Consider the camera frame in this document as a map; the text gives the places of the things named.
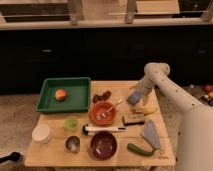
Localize dark grapes bunch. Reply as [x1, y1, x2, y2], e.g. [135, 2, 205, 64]
[92, 90, 111, 103]

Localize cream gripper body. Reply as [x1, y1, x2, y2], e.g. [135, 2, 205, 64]
[135, 87, 152, 104]

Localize purple bowl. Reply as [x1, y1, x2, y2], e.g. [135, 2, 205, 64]
[89, 131, 117, 160]

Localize metal fork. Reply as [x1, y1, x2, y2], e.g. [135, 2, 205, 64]
[96, 99, 123, 120]

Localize grey folded cloth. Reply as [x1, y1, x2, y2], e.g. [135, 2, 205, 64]
[140, 120, 161, 150]

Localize wooden table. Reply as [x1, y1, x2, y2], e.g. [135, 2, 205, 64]
[24, 80, 177, 171]

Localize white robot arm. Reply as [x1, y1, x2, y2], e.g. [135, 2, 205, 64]
[138, 63, 213, 171]

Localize white stacked plates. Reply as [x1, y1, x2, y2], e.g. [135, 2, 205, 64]
[32, 124, 52, 143]

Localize black yellow scrub brush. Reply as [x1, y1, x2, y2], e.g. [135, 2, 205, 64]
[122, 114, 145, 126]

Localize orange peach fruit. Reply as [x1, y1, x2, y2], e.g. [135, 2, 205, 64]
[55, 89, 67, 101]

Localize green cucumber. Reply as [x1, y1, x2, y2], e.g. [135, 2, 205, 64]
[127, 143, 155, 157]

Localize black object on floor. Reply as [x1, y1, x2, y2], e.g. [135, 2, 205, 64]
[0, 152, 21, 164]

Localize green plastic cup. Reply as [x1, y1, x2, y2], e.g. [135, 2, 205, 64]
[64, 116, 78, 132]

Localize green plastic tray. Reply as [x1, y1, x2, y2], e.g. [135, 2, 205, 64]
[36, 77, 91, 114]

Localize metal cup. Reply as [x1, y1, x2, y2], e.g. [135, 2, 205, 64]
[65, 136, 80, 153]

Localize orange bowl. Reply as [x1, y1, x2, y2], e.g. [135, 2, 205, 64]
[89, 101, 117, 126]

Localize blue sponge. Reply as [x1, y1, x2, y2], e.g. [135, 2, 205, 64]
[127, 91, 142, 105]

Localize yellow banana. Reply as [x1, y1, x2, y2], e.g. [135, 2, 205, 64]
[132, 107, 157, 115]

